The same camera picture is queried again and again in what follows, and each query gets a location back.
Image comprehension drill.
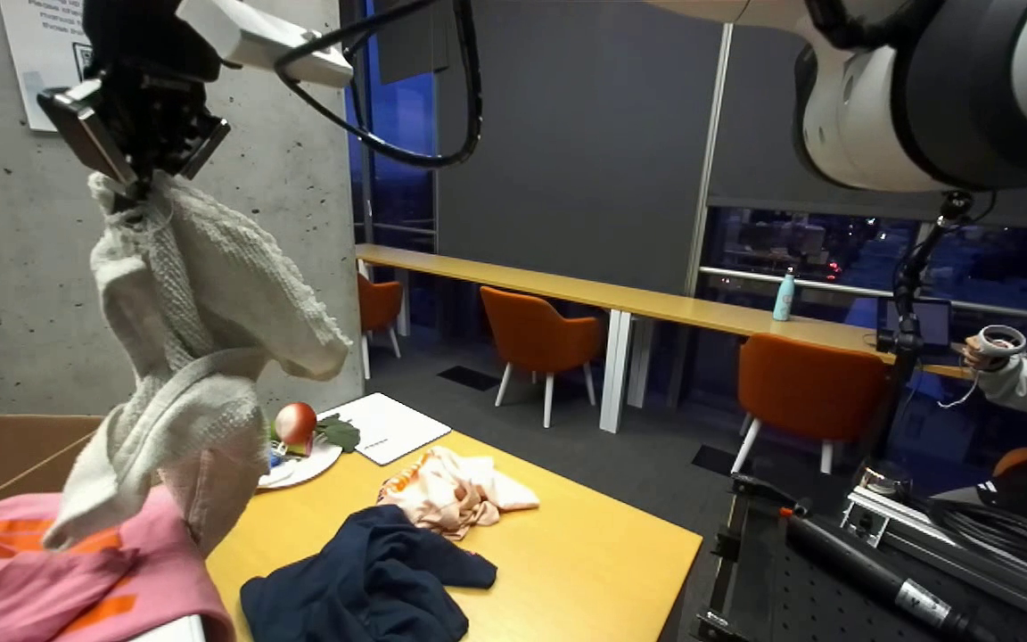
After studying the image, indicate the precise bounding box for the white knitted towel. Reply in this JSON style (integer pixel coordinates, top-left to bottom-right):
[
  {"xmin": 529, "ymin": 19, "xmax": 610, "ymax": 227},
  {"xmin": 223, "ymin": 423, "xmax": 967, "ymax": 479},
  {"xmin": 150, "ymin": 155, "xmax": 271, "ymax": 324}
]
[{"xmin": 41, "ymin": 171, "xmax": 352, "ymax": 556}]

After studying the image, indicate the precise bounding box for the window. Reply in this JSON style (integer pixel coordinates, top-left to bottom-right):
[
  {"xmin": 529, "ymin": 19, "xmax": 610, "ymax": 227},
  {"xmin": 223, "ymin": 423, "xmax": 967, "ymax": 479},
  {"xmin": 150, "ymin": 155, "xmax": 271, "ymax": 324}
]
[
  {"xmin": 344, "ymin": 0, "xmax": 440, "ymax": 252},
  {"xmin": 699, "ymin": 207, "xmax": 1027, "ymax": 465}
]

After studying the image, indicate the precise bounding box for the red apple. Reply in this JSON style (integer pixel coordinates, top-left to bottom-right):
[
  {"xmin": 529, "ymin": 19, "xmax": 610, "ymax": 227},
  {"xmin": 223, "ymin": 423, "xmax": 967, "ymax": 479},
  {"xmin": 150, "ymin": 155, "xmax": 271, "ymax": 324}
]
[{"xmin": 275, "ymin": 402, "xmax": 318, "ymax": 447}]

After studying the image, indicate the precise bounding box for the green leafy toy vegetable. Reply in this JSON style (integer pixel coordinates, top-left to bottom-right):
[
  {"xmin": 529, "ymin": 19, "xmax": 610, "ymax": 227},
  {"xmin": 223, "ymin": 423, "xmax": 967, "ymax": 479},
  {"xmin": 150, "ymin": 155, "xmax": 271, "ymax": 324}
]
[{"xmin": 315, "ymin": 414, "xmax": 362, "ymax": 454}]

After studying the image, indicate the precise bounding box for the white plate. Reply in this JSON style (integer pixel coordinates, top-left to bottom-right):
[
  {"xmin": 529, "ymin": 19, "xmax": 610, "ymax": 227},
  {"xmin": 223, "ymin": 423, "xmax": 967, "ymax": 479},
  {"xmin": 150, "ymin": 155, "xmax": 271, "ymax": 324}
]
[{"xmin": 257, "ymin": 437, "xmax": 344, "ymax": 490}]

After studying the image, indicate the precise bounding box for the white flat board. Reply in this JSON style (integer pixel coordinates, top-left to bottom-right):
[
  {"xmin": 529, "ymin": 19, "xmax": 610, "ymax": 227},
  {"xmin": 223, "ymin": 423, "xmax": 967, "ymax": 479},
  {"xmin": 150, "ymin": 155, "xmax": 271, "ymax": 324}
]
[{"xmin": 317, "ymin": 392, "xmax": 453, "ymax": 467}]

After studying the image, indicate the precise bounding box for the long yellow counter table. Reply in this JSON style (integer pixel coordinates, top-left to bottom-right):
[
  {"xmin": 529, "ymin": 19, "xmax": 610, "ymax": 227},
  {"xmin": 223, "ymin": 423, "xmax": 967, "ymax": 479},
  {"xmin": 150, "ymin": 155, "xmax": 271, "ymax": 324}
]
[{"xmin": 355, "ymin": 243, "xmax": 978, "ymax": 435}]

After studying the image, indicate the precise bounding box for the pink cloth with orange stripes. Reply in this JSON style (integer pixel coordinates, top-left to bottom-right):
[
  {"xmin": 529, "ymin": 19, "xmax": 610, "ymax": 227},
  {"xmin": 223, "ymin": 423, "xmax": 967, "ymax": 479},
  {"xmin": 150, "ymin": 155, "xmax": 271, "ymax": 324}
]
[{"xmin": 0, "ymin": 486, "xmax": 234, "ymax": 642}]

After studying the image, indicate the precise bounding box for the peach cloth with orange print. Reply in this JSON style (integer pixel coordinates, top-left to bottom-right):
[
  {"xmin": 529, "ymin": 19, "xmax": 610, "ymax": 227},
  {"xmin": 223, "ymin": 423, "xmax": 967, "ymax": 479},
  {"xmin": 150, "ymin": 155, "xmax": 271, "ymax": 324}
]
[{"xmin": 376, "ymin": 446, "xmax": 540, "ymax": 541}]

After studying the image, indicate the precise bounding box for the navy blue cloth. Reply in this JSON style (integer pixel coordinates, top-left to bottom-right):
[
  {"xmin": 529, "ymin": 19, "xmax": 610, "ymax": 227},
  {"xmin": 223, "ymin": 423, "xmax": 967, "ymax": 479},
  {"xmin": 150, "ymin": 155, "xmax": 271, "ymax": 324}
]
[{"xmin": 240, "ymin": 505, "xmax": 499, "ymax": 642}]

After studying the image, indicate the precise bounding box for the teal bottle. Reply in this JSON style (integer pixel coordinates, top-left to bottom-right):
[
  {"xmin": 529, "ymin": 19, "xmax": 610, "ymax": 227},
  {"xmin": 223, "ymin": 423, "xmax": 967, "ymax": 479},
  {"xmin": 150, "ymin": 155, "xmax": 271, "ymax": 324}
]
[{"xmin": 772, "ymin": 267, "xmax": 798, "ymax": 323}]

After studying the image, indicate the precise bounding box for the laptop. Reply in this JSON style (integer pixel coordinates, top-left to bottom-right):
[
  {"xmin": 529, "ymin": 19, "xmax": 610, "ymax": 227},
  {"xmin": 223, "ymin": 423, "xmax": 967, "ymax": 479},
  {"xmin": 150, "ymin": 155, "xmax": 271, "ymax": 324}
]
[{"xmin": 877, "ymin": 298, "xmax": 954, "ymax": 355}]

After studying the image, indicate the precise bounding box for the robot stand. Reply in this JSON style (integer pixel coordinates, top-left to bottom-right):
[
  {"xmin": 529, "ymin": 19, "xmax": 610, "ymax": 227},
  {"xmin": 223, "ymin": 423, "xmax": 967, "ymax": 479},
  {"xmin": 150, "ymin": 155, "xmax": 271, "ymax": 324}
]
[{"xmin": 690, "ymin": 473, "xmax": 1027, "ymax": 642}]

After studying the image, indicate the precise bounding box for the hand controller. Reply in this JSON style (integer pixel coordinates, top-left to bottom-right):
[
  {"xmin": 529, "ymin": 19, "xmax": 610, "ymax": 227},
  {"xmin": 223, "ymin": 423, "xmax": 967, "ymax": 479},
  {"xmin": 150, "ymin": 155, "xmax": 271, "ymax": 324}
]
[{"xmin": 965, "ymin": 325, "xmax": 1027, "ymax": 369}]

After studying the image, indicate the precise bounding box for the white wall poster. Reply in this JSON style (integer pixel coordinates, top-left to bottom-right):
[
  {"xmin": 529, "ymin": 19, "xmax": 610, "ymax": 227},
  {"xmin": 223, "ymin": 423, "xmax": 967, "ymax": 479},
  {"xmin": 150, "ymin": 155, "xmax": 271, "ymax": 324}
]
[{"xmin": 0, "ymin": 0, "xmax": 97, "ymax": 134}]

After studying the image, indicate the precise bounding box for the camera on mount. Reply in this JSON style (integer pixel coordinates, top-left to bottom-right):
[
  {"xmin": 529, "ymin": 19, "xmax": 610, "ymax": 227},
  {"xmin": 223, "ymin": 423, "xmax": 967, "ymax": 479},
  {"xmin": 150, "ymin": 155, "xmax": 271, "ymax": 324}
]
[{"xmin": 861, "ymin": 190, "xmax": 975, "ymax": 497}]

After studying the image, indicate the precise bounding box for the aluminium rail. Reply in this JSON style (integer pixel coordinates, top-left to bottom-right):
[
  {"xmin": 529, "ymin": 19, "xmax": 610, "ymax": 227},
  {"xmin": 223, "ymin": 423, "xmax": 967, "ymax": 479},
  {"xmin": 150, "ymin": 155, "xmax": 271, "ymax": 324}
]
[{"xmin": 841, "ymin": 486, "xmax": 1027, "ymax": 627}]

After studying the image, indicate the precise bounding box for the coil of black cable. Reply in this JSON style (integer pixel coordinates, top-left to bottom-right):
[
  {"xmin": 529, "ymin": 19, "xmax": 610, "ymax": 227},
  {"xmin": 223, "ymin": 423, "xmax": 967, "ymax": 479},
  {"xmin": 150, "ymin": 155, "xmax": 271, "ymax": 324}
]
[{"xmin": 922, "ymin": 495, "xmax": 1027, "ymax": 582}]

